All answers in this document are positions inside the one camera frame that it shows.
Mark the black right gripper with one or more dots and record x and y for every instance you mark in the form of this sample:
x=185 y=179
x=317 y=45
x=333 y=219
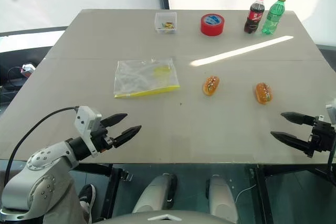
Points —
x=323 y=136

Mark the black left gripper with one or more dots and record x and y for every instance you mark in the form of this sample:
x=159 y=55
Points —
x=101 y=140

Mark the clear zip bag yellow strip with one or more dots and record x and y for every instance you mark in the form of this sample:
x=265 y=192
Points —
x=136 y=79

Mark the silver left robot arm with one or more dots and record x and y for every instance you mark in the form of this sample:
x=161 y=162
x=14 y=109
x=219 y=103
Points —
x=44 y=161

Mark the white rounded leg shell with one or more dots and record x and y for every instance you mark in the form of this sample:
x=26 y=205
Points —
x=152 y=195
x=220 y=197

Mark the black sneaker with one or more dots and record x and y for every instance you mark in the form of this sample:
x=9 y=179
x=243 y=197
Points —
x=88 y=195

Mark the khaki fabric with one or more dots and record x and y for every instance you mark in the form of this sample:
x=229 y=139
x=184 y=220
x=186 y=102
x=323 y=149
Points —
x=65 y=203

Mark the grey robot chest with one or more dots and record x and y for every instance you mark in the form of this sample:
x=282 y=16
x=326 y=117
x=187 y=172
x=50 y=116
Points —
x=162 y=218

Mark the white and red device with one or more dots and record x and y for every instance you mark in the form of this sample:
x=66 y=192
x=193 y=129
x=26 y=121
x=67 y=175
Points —
x=27 y=69

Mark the clear plastic box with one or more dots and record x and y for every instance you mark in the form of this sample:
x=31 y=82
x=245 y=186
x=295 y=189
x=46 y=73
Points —
x=165 y=23

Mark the green bottle yellow cap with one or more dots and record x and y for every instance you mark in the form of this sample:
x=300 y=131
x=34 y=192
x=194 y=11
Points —
x=273 y=16

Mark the cola bottle red cap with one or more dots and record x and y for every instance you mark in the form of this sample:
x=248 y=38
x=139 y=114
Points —
x=253 y=16

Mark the red tape roll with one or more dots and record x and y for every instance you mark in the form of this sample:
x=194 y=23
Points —
x=210 y=28

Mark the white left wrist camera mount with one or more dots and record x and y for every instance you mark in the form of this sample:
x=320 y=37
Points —
x=84 y=121

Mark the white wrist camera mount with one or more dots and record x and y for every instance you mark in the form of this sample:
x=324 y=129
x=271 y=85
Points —
x=331 y=111
x=84 y=121

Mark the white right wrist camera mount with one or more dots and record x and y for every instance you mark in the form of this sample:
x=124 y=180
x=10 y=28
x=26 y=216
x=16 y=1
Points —
x=331 y=111

